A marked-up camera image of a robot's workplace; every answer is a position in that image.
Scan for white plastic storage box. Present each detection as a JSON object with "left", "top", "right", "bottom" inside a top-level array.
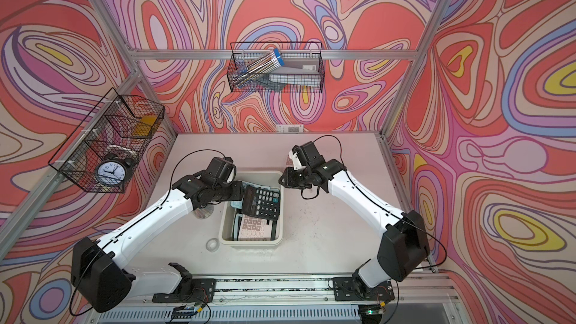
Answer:
[{"left": 217, "top": 170, "right": 284, "bottom": 250}]

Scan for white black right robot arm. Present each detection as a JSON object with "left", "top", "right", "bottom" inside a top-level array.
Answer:
[{"left": 279, "top": 141, "right": 431, "bottom": 296}]

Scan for clear tape roll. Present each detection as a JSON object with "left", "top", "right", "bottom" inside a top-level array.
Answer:
[{"left": 205, "top": 238, "right": 220, "bottom": 253}]

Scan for grey stapler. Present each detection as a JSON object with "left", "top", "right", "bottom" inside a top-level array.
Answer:
[{"left": 268, "top": 67, "right": 321, "bottom": 87}]

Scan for white pink-keyed calculator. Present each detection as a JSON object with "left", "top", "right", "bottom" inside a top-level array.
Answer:
[{"left": 232, "top": 214, "right": 277, "bottom": 242}]

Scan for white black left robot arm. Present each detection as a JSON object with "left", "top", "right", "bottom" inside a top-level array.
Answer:
[{"left": 70, "top": 154, "right": 243, "bottom": 313}]

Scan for dark maroon calculator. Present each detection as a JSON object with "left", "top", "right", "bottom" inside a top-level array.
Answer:
[{"left": 241, "top": 185, "right": 281, "bottom": 221}]

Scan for yellow sticky notes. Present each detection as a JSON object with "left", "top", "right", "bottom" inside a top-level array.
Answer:
[{"left": 130, "top": 115, "right": 157, "bottom": 139}]

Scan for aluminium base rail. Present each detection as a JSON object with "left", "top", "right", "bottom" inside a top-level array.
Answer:
[{"left": 75, "top": 273, "right": 469, "bottom": 323}]

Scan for black wire basket left wall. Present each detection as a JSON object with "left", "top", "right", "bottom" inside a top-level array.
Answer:
[{"left": 48, "top": 88, "right": 165, "bottom": 194}]

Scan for black wire basket back wall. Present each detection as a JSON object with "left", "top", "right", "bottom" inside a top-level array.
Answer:
[{"left": 226, "top": 40, "right": 325, "bottom": 93}]

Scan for black wire basket wall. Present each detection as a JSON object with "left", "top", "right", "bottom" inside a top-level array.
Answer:
[
  {"left": 48, "top": 88, "right": 165, "bottom": 194},
  {"left": 226, "top": 40, "right": 325, "bottom": 93}
]

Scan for black alarm clock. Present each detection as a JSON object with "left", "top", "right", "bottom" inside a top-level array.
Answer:
[{"left": 94, "top": 153, "right": 135, "bottom": 187}]

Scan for pencil tube blue cap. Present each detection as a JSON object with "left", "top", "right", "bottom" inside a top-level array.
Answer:
[{"left": 231, "top": 48, "right": 284, "bottom": 89}]

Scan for white barcode label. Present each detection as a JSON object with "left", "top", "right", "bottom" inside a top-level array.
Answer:
[{"left": 276, "top": 124, "right": 304, "bottom": 134}]

